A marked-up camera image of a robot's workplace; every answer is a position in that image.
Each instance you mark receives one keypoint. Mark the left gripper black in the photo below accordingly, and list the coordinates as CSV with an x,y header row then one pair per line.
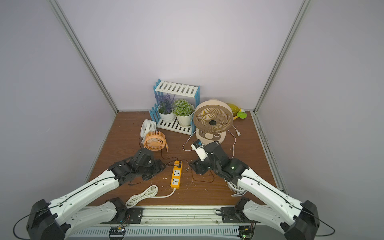
x,y
154,167

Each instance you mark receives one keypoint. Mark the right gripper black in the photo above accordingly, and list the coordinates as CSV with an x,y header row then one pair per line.
x,y
201,165

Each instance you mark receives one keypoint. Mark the black usb cable orange fan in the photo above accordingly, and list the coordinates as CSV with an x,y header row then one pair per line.
x,y
169,160

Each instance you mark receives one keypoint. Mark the orange power strip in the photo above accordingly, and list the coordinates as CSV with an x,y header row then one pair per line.
x,y
176,175

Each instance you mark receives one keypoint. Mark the small orange desk fan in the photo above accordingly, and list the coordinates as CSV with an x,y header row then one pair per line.
x,y
155,141

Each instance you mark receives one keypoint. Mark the large beige desk fan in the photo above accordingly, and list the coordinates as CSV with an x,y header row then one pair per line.
x,y
212,119

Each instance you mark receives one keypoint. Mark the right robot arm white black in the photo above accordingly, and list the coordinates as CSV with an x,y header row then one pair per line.
x,y
296,220

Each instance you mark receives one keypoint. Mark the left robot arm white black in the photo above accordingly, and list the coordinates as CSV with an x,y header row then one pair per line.
x,y
64,216

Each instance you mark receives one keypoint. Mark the small white fan at back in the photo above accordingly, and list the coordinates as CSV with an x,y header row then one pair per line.
x,y
147,126

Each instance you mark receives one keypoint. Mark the white fan front right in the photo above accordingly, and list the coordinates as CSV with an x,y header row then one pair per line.
x,y
238,191

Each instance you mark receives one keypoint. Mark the lavender plant white pot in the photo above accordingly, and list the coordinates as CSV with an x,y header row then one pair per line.
x,y
165,107

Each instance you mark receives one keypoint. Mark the green plant white pot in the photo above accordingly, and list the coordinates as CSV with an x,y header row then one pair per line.
x,y
183,110

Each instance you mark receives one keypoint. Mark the yellow watering can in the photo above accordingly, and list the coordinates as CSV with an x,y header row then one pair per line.
x,y
235,109

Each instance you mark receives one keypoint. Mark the green yellow toy shovel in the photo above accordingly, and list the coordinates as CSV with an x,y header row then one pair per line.
x,y
240,115

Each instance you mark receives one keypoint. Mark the blue white plant shelf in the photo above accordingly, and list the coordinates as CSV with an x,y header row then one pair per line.
x,y
176,89

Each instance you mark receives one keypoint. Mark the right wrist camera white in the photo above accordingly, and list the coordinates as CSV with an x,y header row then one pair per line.
x,y
199,148

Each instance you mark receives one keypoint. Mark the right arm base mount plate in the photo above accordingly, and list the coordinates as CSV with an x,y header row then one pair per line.
x,y
231,215

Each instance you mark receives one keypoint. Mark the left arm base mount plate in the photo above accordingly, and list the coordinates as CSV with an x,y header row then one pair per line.
x,y
130,215

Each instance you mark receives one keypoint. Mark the aluminium front rail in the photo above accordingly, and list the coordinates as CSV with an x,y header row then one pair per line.
x,y
175,222

